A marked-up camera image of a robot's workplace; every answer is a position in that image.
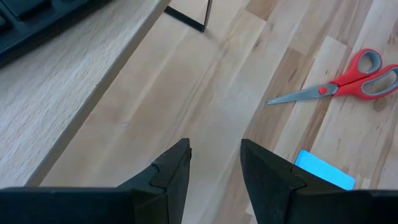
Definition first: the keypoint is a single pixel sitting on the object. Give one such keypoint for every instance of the black calculator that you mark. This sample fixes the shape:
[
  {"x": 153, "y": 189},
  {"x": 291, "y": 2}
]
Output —
[{"x": 31, "y": 21}]

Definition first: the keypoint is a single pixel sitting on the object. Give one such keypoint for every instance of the blue sticky note pad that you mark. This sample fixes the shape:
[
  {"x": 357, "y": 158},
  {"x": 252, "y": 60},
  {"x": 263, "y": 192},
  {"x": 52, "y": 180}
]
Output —
[{"x": 326, "y": 172}]

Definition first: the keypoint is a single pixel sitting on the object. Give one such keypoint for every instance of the side desk with black legs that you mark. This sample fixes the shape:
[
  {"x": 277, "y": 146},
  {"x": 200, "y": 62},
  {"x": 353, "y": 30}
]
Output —
[{"x": 46, "y": 109}]

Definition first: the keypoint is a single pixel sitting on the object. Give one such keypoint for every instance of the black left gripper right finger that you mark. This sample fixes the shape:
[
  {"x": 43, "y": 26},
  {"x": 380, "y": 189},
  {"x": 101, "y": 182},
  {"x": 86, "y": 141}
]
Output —
[{"x": 311, "y": 208}]

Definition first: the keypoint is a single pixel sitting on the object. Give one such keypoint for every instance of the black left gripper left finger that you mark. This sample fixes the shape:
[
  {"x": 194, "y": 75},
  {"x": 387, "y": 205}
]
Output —
[{"x": 93, "y": 205}]

